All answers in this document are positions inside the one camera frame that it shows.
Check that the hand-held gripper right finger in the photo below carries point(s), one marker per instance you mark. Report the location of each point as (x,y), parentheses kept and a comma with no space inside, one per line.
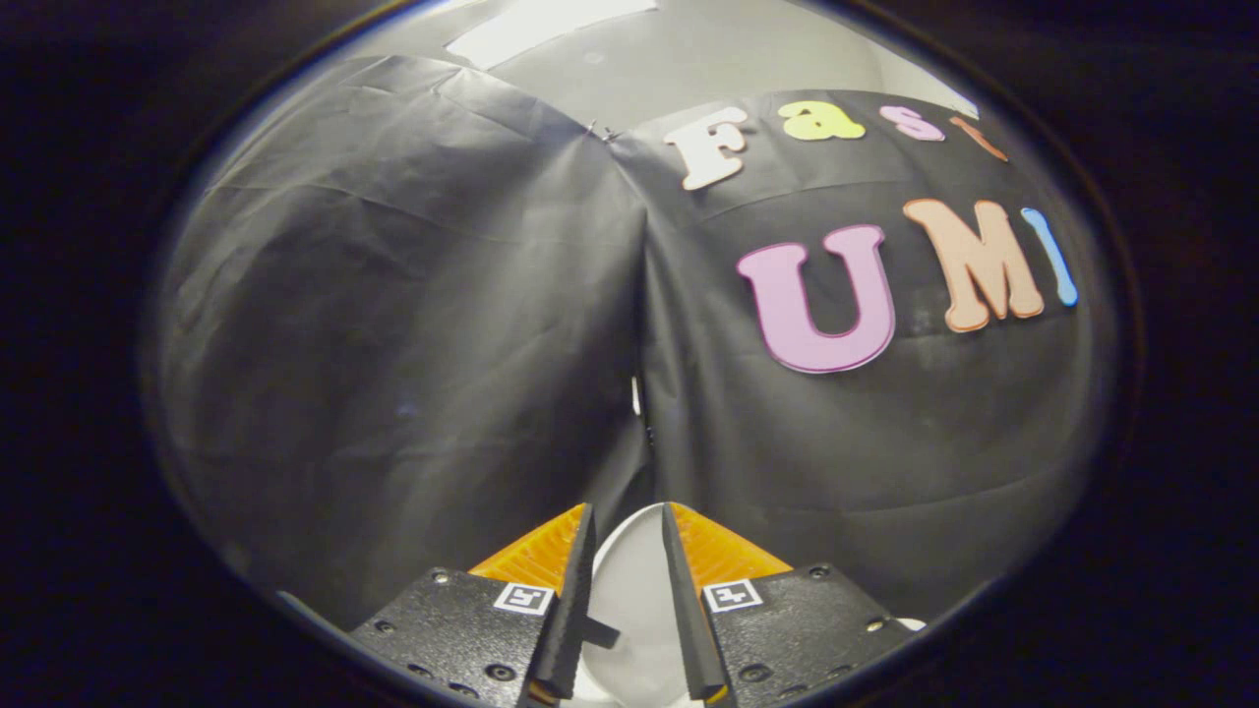
(684,610)

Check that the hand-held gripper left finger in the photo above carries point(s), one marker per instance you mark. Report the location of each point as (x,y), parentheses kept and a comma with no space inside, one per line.
(570,610)

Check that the white toilet lid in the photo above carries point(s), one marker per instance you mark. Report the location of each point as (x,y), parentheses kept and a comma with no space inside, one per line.
(634,590)

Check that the black backdrop cloth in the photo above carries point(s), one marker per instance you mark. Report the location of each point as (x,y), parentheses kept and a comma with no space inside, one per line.
(433,324)

